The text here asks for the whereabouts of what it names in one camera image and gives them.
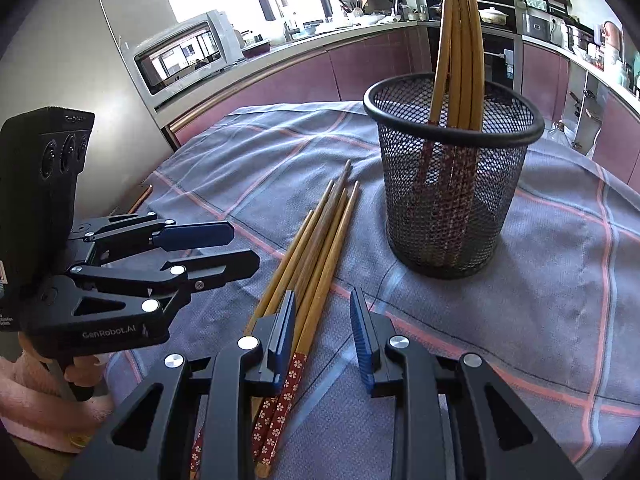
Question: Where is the bamboo chopstick red end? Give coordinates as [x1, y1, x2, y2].
[428, 0, 454, 126]

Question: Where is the left hand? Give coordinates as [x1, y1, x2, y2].
[17, 332, 105, 402]

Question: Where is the smartphone with copper edge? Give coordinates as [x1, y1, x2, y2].
[128, 184, 153, 214]

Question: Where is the purple plaid tablecloth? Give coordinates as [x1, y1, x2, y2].
[105, 102, 639, 479]

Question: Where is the white microwave oven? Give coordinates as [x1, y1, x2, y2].
[122, 10, 244, 110]

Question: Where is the silver refrigerator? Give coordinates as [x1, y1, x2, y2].
[1, 0, 171, 218]

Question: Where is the black mesh utensil cup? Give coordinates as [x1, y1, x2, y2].
[363, 73, 544, 280]

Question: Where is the black built-in oven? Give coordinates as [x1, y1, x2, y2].
[425, 0, 522, 89]

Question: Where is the white ceramic pot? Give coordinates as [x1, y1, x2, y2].
[478, 6, 509, 27]

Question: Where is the pink thermos jug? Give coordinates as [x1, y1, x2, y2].
[602, 21, 622, 52]

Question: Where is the black camera box left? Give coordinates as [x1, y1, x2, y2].
[1, 106, 96, 332]

